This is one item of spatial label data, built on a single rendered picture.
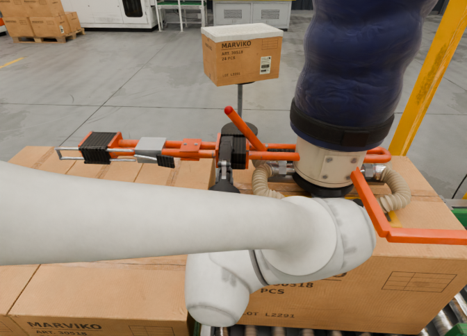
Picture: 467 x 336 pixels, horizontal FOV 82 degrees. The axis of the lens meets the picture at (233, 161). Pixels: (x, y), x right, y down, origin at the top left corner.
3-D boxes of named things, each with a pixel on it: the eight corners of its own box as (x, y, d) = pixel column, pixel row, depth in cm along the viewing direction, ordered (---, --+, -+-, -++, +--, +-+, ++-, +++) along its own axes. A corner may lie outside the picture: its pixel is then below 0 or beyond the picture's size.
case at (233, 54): (217, 87, 230) (215, 36, 206) (203, 72, 260) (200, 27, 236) (279, 78, 248) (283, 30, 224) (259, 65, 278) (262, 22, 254)
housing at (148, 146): (169, 150, 76) (167, 136, 73) (163, 164, 70) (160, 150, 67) (144, 149, 76) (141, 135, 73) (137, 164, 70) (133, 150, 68)
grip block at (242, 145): (248, 149, 76) (249, 131, 73) (248, 171, 68) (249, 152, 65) (218, 148, 76) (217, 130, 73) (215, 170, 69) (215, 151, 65)
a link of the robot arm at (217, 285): (209, 253, 54) (271, 238, 50) (199, 341, 42) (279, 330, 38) (181, 221, 48) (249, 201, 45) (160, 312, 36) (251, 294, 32)
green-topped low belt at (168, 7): (208, 27, 763) (206, 1, 725) (205, 30, 721) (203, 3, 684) (164, 26, 768) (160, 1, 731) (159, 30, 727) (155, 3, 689)
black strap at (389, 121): (367, 102, 73) (372, 87, 71) (408, 149, 55) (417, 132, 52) (284, 100, 74) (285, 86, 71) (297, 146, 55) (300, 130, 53)
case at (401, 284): (371, 231, 115) (407, 155, 91) (417, 335, 83) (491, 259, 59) (231, 225, 118) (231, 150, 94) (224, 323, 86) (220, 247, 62)
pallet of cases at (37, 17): (85, 34, 692) (73, -8, 638) (63, 43, 609) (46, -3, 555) (40, 33, 697) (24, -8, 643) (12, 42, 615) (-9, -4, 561)
